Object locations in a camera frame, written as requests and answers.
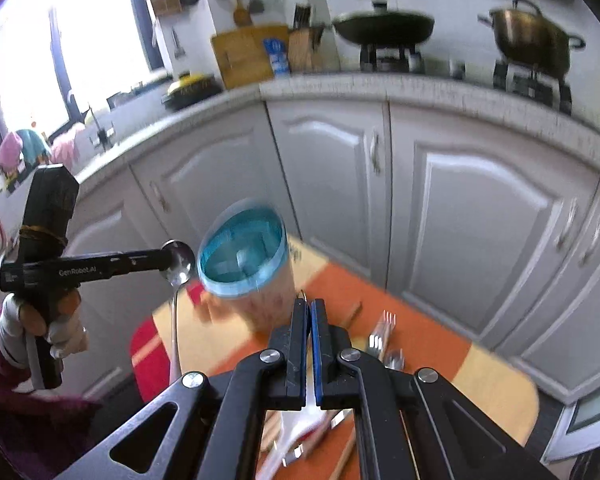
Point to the yellow black pan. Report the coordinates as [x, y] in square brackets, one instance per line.
[190, 90]

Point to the black wok with lid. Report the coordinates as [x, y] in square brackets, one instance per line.
[382, 25]

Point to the blue packet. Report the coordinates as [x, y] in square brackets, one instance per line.
[276, 57]

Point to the wooden knife block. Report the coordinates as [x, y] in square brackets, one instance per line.
[305, 50]

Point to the pink cloth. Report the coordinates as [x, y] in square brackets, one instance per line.
[10, 152]
[67, 145]

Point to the person's left forearm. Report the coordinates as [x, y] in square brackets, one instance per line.
[15, 420]

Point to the teal cloth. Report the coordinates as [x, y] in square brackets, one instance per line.
[32, 142]

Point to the wooden cutting board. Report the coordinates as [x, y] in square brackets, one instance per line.
[242, 57]

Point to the white cabinet door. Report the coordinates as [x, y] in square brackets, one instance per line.
[325, 195]
[480, 230]
[110, 240]
[205, 170]
[570, 320]

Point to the black faucet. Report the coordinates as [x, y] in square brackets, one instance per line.
[100, 132]

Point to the hanging wooden spatula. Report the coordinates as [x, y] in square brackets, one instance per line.
[241, 12]

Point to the orange spotted cloth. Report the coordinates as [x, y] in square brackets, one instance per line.
[430, 360]

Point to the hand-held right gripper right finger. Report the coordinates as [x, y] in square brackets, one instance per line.
[316, 345]

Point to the black gas stove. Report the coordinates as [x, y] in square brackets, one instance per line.
[530, 85]

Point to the metal spoon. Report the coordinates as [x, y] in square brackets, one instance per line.
[182, 265]

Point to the speckled kitchen countertop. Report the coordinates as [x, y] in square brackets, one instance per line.
[430, 92]

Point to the white floral cup blue rim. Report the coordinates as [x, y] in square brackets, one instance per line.
[272, 300]

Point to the person's left hand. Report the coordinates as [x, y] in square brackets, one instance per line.
[67, 335]

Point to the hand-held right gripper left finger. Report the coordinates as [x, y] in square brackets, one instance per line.
[300, 340]

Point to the brass pot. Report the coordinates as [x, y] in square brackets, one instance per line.
[527, 35]

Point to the kitchen window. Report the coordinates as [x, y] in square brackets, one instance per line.
[95, 35]

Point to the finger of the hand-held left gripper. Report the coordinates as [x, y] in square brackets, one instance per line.
[140, 262]

